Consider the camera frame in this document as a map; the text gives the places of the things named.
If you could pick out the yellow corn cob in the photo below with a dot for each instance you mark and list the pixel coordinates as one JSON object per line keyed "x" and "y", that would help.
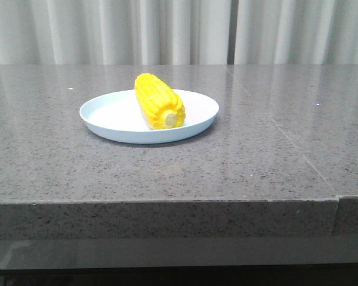
{"x": 162, "y": 107}

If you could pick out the light blue round plate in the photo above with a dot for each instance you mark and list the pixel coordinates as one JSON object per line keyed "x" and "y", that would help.
{"x": 117, "y": 116}

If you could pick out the white pleated curtain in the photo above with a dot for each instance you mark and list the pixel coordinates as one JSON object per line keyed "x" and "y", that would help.
{"x": 178, "y": 32}

